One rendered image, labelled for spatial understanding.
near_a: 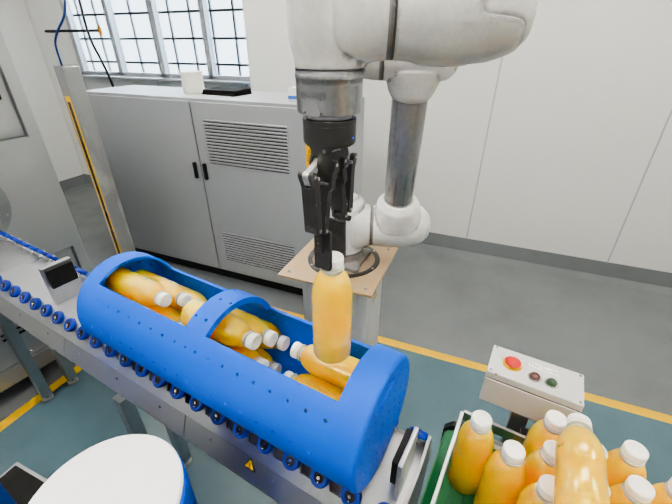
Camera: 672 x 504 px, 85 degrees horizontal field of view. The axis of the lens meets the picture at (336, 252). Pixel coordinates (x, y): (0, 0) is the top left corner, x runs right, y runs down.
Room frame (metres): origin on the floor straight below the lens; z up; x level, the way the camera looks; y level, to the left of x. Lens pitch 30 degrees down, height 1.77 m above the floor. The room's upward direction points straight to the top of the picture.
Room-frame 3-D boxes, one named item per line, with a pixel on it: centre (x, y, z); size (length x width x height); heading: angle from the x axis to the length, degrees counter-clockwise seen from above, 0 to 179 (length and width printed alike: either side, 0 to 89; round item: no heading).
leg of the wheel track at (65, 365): (1.55, 1.58, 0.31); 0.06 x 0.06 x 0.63; 60
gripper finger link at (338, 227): (0.56, 0.00, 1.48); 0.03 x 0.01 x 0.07; 60
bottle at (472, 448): (0.48, -0.29, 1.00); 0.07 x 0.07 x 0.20
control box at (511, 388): (0.61, -0.47, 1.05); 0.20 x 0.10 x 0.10; 60
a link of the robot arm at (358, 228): (1.29, -0.04, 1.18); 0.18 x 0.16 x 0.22; 85
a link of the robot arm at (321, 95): (0.54, 0.01, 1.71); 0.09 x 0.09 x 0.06
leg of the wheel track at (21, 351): (1.42, 1.65, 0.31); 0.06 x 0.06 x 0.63; 60
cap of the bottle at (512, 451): (0.41, -0.33, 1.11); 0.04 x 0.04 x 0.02
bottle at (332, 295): (0.54, 0.01, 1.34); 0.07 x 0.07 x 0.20
